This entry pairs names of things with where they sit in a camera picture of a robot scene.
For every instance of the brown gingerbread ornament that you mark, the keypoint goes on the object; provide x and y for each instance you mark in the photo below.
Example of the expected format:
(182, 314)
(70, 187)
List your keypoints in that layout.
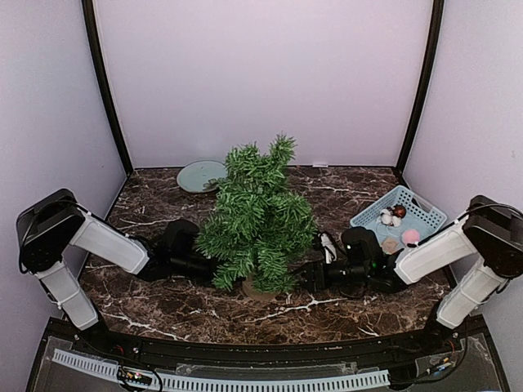
(390, 246)

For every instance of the right black corner post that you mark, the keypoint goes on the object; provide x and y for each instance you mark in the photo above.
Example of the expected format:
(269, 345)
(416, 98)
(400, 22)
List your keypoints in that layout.
(428, 61)

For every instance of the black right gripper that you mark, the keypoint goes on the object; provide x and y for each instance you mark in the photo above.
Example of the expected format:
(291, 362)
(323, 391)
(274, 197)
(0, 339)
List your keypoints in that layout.
(311, 276)

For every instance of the left black corner post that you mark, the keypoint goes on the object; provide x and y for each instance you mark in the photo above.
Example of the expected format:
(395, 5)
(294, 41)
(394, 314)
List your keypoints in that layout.
(94, 42)

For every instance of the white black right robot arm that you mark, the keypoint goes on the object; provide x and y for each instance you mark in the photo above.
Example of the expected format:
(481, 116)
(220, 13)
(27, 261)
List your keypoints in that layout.
(491, 231)

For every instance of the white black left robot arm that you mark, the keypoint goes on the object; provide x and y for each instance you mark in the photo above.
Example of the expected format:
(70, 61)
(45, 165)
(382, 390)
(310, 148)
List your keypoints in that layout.
(58, 221)

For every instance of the light blue ceramic plate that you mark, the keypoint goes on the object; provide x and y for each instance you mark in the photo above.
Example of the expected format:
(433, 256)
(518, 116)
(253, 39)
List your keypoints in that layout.
(201, 176)

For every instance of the light blue plastic basket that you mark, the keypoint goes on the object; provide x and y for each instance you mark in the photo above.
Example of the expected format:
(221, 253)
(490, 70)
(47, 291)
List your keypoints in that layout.
(420, 215)

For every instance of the pink pompom ornament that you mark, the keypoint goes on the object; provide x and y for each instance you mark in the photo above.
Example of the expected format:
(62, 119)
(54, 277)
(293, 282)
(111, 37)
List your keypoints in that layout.
(410, 237)

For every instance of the white slotted cable duct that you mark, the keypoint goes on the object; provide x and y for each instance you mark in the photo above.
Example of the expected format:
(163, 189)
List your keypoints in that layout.
(211, 378)

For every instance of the black front rail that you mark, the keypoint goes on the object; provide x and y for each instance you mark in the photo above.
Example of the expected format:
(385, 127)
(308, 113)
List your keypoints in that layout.
(400, 348)

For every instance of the dark red bauble ornament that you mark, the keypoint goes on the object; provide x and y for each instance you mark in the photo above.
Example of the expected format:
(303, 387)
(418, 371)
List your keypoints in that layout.
(399, 211)

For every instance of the black corner post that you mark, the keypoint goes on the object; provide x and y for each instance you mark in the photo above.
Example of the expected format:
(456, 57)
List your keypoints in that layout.
(428, 61)
(94, 42)

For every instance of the small green christmas tree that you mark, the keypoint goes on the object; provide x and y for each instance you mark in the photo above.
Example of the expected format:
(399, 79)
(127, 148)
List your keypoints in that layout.
(259, 226)

